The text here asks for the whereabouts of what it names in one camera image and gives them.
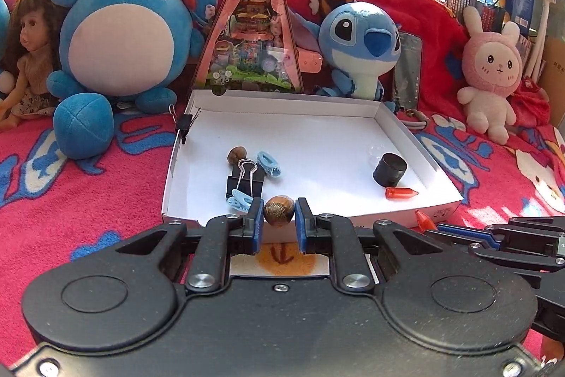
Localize brown-haired doll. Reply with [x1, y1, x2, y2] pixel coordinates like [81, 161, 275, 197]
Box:
[0, 0, 68, 133]

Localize white cardboard box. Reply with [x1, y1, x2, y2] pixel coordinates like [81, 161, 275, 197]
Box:
[161, 89, 464, 230]

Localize dark rectangular panel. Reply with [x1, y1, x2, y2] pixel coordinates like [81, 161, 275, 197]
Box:
[391, 30, 423, 113]

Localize brown cardboard carton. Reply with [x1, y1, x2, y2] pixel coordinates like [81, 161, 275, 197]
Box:
[540, 36, 565, 127]

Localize triangular miniature toy house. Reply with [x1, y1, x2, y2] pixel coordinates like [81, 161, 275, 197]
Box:
[191, 0, 326, 96]

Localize round blue mouse plush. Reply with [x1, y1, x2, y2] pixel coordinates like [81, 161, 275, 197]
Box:
[46, 0, 220, 161]

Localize small black binder clip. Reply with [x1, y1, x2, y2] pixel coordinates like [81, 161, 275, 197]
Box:
[168, 105, 203, 144]

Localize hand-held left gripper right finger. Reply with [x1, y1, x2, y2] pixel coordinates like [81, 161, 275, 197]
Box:
[295, 197, 439, 295]

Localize light blue hair clip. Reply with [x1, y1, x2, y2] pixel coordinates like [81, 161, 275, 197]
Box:
[256, 150, 282, 179]
[228, 189, 255, 214]

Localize grey cord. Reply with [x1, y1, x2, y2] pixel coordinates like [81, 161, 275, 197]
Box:
[398, 108, 432, 131]

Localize white pipe rack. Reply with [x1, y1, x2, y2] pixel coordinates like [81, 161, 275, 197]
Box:
[527, 0, 555, 83]

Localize small black disc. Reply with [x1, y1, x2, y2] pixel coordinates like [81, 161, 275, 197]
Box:
[374, 153, 408, 170]
[373, 165, 407, 180]
[373, 175, 405, 189]

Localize large black binder clip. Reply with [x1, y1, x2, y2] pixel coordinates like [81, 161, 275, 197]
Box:
[225, 159, 266, 201]

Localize red fleece blanket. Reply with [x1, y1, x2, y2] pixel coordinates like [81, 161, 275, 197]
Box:
[0, 0, 553, 127]

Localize blue alien plush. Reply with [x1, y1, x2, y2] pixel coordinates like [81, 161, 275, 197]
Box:
[315, 1, 403, 102]

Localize orange plastic tube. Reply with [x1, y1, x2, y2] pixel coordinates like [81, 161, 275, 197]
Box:
[415, 209, 436, 233]
[385, 187, 419, 200]

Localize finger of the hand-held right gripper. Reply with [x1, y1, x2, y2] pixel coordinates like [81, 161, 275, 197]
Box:
[425, 224, 565, 272]
[484, 216, 565, 244]

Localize pink rabbit plush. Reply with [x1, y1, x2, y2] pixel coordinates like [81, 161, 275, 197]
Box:
[456, 5, 522, 146]

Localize blue robot cat plush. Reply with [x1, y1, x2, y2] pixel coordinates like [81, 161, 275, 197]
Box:
[0, 0, 15, 99]

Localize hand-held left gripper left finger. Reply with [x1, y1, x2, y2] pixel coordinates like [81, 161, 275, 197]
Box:
[117, 197, 265, 295]

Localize brown walnut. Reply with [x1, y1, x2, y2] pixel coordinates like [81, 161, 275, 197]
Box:
[263, 195, 296, 229]
[227, 146, 248, 167]

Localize pink printed blanket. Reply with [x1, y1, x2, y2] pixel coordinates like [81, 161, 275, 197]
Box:
[0, 94, 565, 360]

